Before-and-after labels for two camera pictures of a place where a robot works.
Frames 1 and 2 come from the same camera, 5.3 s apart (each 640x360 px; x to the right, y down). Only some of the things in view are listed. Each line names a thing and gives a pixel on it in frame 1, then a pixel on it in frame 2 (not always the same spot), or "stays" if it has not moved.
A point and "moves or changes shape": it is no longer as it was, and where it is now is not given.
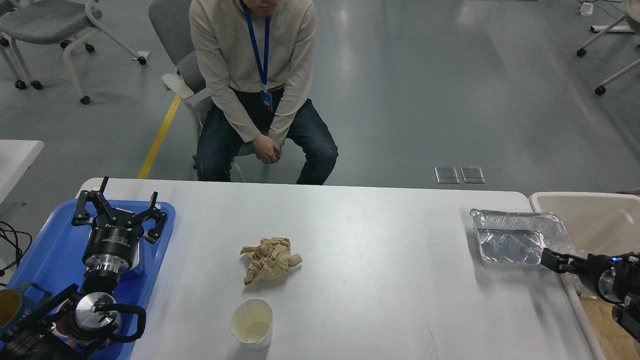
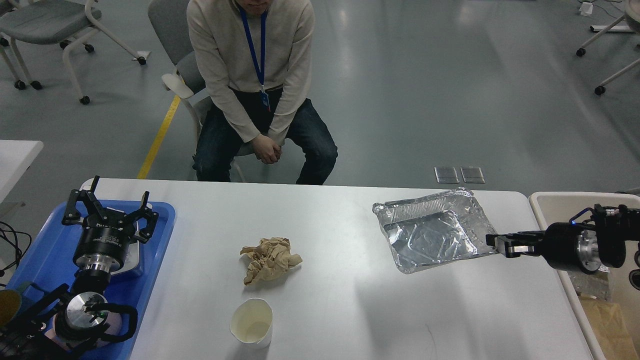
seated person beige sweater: [256, 57] stays
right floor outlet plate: [473, 175] stays
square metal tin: [141, 271] moves or changes shape
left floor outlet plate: [446, 175] stays
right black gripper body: [609, 277] to [570, 246]
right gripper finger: [557, 262] to [491, 239]
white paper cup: [251, 322] stays
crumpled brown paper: [270, 260] stays
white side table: [16, 156] stays
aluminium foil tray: [518, 238] to [425, 230]
